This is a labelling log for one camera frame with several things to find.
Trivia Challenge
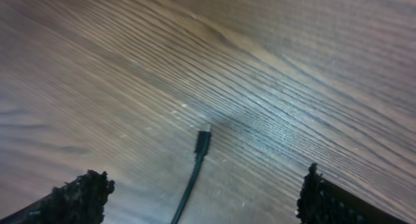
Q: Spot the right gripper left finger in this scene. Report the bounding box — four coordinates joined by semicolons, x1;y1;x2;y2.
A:
1;170;115;224

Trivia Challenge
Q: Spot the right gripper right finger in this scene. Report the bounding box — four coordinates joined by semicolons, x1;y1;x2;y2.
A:
296;163;406;224

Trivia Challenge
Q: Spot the black charger cable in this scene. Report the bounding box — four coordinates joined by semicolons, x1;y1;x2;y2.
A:
170;123;213;224

